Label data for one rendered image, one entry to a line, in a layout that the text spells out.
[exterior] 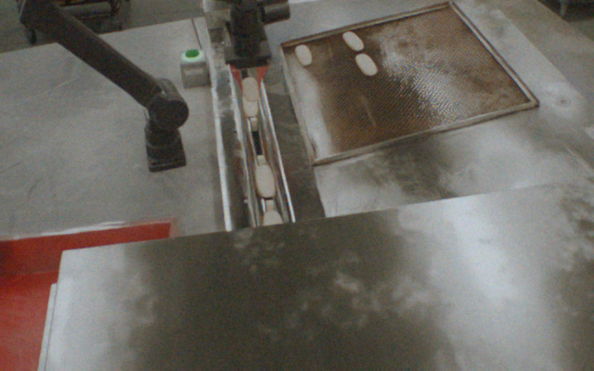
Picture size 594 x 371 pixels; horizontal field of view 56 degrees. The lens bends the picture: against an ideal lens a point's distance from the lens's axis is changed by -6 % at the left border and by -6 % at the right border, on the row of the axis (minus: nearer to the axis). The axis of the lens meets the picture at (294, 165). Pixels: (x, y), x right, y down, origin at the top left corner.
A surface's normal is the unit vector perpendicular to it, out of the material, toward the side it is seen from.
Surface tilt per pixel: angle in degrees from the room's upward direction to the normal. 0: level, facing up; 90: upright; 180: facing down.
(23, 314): 0
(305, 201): 0
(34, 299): 0
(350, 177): 10
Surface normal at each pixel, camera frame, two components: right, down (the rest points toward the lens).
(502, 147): -0.20, -0.73
